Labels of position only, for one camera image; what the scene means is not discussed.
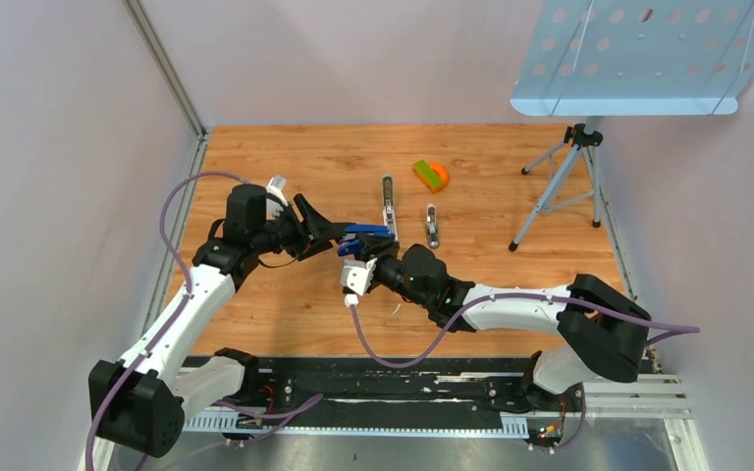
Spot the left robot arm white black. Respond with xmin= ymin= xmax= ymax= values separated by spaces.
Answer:
xmin=88 ymin=183 xmax=349 ymax=457

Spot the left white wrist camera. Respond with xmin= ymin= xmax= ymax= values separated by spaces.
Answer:
xmin=265 ymin=175 xmax=290 ymax=218

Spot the beige grey stapler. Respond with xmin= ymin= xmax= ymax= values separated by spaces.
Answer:
xmin=382 ymin=174 xmax=399 ymax=240

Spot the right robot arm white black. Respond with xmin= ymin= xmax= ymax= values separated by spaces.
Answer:
xmin=338 ymin=234 xmax=651 ymax=410

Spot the green orange tape dispenser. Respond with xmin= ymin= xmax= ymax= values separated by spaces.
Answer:
xmin=412 ymin=160 xmax=451 ymax=193

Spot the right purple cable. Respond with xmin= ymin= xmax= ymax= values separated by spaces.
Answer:
xmin=349 ymin=292 xmax=702 ymax=453

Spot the light blue perforated tray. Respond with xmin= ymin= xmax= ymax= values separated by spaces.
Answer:
xmin=511 ymin=0 xmax=754 ymax=117

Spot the grey tripod stand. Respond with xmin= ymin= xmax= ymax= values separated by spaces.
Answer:
xmin=509 ymin=116 xmax=604 ymax=252

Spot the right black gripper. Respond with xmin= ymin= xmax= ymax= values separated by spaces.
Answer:
xmin=352 ymin=232 xmax=432 ymax=310

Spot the white slotted cable duct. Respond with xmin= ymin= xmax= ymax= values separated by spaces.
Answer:
xmin=183 ymin=409 xmax=529 ymax=439

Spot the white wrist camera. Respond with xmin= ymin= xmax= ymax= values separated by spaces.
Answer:
xmin=340 ymin=259 xmax=377 ymax=307
xmin=265 ymin=175 xmax=290 ymax=218

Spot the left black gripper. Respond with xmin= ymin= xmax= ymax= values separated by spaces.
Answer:
xmin=252 ymin=194 xmax=346 ymax=261

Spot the small silver stapler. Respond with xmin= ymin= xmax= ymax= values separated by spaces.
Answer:
xmin=426 ymin=203 xmax=440 ymax=249

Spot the purple cable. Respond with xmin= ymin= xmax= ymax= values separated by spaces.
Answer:
xmin=83 ymin=171 xmax=324 ymax=471
xmin=349 ymin=292 xmax=702 ymax=453

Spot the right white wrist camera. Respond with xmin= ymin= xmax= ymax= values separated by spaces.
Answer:
xmin=340 ymin=259 xmax=377 ymax=307

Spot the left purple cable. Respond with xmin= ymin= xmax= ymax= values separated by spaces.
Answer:
xmin=83 ymin=171 xmax=324 ymax=471

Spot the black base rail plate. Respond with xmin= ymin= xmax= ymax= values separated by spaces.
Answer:
xmin=182 ymin=353 xmax=655 ymax=432

